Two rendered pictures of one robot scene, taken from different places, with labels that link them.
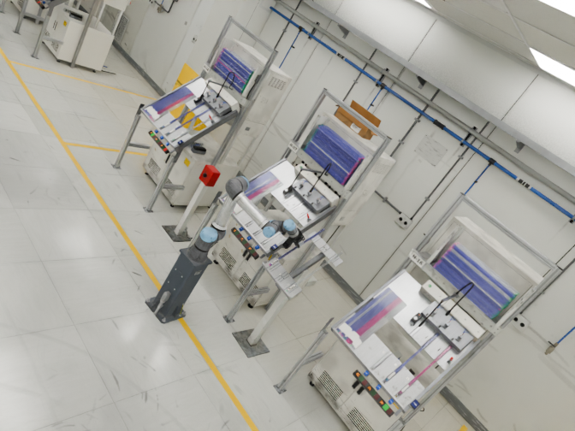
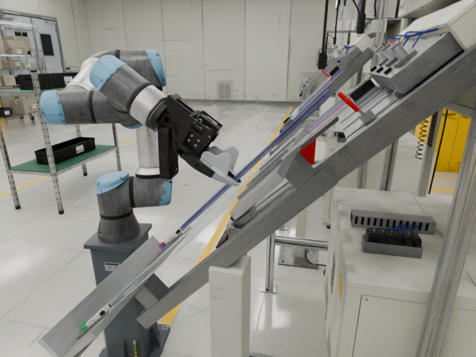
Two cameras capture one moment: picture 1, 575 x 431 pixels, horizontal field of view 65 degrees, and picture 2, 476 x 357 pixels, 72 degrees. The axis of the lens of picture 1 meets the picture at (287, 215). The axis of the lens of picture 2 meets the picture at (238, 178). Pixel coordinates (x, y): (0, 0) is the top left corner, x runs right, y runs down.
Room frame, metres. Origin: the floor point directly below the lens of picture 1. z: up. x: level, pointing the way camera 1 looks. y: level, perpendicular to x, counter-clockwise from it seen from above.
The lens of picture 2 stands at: (2.85, -0.79, 1.16)
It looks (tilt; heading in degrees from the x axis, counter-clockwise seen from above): 20 degrees down; 72
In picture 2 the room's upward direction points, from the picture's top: straight up
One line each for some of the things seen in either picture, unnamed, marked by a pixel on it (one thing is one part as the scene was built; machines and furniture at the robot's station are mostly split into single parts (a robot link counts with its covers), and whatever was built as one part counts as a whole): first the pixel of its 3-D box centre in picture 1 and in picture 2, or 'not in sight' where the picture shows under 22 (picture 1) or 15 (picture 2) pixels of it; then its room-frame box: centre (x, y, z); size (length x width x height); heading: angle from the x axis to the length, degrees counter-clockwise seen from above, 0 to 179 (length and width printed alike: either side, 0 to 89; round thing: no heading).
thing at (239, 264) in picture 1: (267, 256); (421, 304); (3.80, -0.06, 0.31); 0.70 x 0.65 x 0.62; 59
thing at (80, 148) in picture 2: not in sight; (67, 149); (2.29, 2.43, 0.41); 0.57 x 0.17 x 0.11; 59
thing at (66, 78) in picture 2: not in sight; (55, 80); (2.29, 2.43, 1.01); 0.57 x 0.17 x 0.11; 59
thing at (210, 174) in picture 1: (194, 202); (302, 199); (3.77, 0.80, 0.39); 0.24 x 0.24 x 0.78; 59
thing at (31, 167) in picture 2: not in sight; (64, 134); (2.29, 2.43, 0.55); 0.91 x 0.46 x 1.10; 59
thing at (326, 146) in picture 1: (334, 154); not in sight; (3.67, -0.05, 1.52); 0.51 x 0.13 x 0.27; 59
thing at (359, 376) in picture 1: (390, 359); not in sight; (2.90, -1.22, 0.65); 1.01 x 0.73 x 1.29; 149
